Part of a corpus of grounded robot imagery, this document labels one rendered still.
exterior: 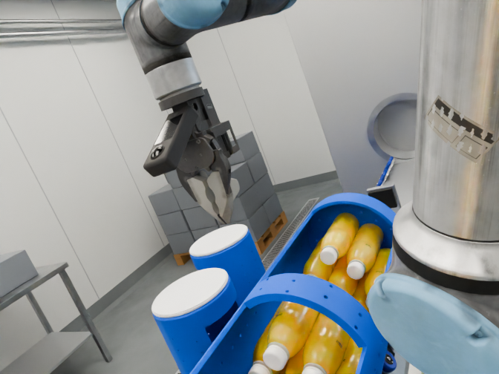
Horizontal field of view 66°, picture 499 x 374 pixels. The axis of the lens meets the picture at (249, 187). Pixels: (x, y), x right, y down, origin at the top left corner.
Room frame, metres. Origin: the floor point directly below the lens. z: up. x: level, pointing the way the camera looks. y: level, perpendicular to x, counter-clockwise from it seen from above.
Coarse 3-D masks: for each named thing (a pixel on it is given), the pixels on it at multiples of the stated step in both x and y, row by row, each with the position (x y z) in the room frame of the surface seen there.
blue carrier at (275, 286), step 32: (320, 224) 1.05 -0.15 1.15; (384, 224) 0.95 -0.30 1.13; (288, 256) 0.94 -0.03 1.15; (256, 288) 0.68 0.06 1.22; (288, 288) 0.62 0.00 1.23; (320, 288) 0.61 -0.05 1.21; (256, 320) 0.77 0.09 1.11; (352, 320) 0.57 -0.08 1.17; (224, 352) 0.66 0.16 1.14; (384, 352) 0.59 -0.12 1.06
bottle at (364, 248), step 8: (368, 224) 0.96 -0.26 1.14; (360, 232) 0.93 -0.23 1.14; (368, 232) 0.92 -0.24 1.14; (376, 232) 0.93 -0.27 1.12; (360, 240) 0.89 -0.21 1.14; (368, 240) 0.88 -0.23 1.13; (376, 240) 0.90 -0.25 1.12; (352, 248) 0.87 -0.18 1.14; (360, 248) 0.85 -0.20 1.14; (368, 248) 0.86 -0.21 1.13; (376, 248) 0.88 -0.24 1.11; (352, 256) 0.84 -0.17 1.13; (360, 256) 0.83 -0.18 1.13; (368, 256) 0.84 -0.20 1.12; (376, 256) 0.86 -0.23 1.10; (368, 264) 0.83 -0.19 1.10
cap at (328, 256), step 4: (328, 248) 0.85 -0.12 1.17; (324, 252) 0.84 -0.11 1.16; (328, 252) 0.84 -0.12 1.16; (332, 252) 0.83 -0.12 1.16; (320, 256) 0.85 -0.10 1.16; (324, 256) 0.84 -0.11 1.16; (328, 256) 0.84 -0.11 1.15; (332, 256) 0.83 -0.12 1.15; (336, 256) 0.84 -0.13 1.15; (324, 260) 0.85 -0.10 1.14; (328, 260) 0.84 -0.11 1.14; (332, 260) 0.84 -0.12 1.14; (328, 264) 0.84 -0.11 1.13
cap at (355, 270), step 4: (352, 264) 0.82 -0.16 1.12; (356, 264) 0.81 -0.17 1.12; (360, 264) 0.81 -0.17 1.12; (348, 268) 0.82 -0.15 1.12; (352, 268) 0.81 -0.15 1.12; (356, 268) 0.81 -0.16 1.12; (360, 268) 0.80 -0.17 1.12; (364, 268) 0.82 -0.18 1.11; (348, 272) 0.82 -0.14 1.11; (352, 272) 0.82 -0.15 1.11; (356, 272) 0.81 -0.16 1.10; (360, 272) 0.81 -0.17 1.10; (364, 272) 0.81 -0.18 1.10; (352, 276) 0.82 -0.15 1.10; (356, 276) 0.81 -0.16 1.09; (360, 276) 0.81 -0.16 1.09
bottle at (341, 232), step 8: (336, 216) 1.01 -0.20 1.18; (344, 216) 0.97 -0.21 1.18; (352, 216) 0.98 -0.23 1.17; (336, 224) 0.93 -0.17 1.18; (344, 224) 0.93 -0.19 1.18; (352, 224) 0.95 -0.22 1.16; (328, 232) 0.90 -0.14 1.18; (336, 232) 0.89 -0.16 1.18; (344, 232) 0.90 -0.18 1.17; (352, 232) 0.92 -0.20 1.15; (328, 240) 0.87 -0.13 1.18; (336, 240) 0.87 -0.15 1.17; (344, 240) 0.87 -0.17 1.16; (352, 240) 0.91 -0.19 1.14; (336, 248) 0.86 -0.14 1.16; (344, 248) 0.86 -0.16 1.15
